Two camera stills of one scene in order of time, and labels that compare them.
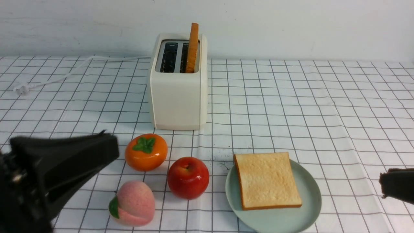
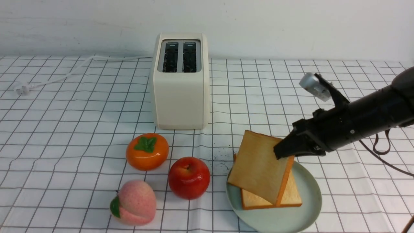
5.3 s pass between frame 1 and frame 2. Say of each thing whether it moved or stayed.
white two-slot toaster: stayed
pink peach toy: stayed
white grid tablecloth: stayed
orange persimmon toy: stayed
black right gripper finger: moved
